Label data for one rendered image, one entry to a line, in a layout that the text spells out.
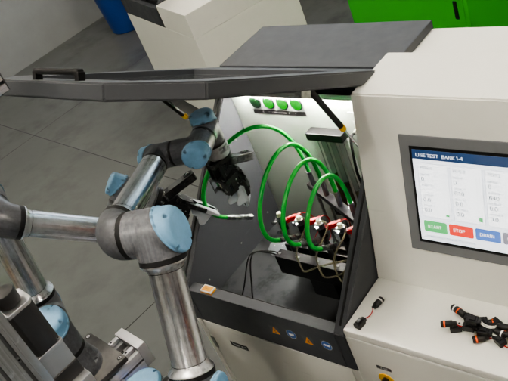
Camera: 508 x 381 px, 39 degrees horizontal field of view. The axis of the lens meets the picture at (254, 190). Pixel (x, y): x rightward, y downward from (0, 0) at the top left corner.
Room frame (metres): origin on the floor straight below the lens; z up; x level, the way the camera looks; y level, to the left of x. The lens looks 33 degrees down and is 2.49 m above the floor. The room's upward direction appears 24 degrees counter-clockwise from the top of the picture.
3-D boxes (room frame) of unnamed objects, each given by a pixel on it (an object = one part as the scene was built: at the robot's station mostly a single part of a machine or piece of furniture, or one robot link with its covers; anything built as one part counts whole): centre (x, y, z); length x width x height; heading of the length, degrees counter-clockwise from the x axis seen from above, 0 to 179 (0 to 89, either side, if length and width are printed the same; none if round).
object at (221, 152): (1.88, 0.05, 1.47); 0.08 x 0.08 x 0.05
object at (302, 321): (1.77, 0.14, 0.87); 0.62 x 0.04 x 0.16; 40
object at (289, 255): (1.83, -0.12, 0.91); 0.34 x 0.10 x 0.15; 40
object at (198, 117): (1.88, 0.05, 1.55); 0.09 x 0.08 x 0.11; 156
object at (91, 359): (1.73, 0.72, 1.09); 0.15 x 0.15 x 0.10
